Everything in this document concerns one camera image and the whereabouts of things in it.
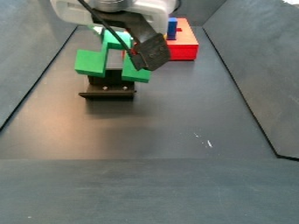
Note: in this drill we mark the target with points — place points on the blue block right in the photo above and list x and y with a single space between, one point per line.
172 30

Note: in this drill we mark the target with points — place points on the red board base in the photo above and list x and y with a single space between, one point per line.
186 46

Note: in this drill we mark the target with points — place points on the green stepped block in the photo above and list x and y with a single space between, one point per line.
91 63

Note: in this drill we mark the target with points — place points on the black metal angle fixture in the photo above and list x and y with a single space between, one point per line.
109 88

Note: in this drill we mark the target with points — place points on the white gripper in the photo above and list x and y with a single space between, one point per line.
156 10

